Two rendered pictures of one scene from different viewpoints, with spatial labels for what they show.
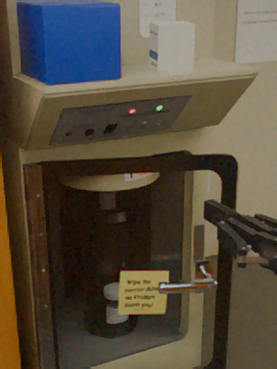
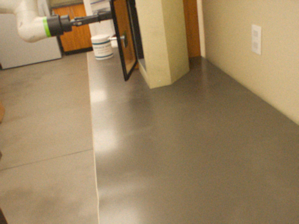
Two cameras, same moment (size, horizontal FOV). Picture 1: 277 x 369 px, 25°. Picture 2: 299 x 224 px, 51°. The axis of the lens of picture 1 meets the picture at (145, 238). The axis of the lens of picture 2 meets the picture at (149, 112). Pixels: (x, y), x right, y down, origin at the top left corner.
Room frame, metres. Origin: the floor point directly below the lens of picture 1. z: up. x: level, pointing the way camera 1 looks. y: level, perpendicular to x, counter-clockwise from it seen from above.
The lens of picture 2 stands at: (1.50, -1.47, 1.52)
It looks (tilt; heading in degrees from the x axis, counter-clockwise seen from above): 26 degrees down; 111
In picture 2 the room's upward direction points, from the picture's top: 9 degrees counter-clockwise
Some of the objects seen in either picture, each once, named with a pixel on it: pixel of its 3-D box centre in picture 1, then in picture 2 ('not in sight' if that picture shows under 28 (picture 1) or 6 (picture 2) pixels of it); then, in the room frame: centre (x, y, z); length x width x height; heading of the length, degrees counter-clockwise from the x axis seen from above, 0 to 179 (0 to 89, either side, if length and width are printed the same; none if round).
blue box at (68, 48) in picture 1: (68, 40); not in sight; (0.82, 0.10, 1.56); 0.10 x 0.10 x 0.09; 28
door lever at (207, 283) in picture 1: (187, 281); (115, 37); (0.84, -0.06, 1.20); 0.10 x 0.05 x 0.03; 98
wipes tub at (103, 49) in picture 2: not in sight; (102, 46); (0.47, 0.49, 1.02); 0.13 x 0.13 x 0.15
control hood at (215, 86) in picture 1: (139, 108); not in sight; (0.87, 0.01, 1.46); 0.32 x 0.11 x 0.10; 118
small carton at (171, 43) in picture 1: (171, 45); not in sight; (0.89, -0.04, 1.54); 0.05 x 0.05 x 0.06; 14
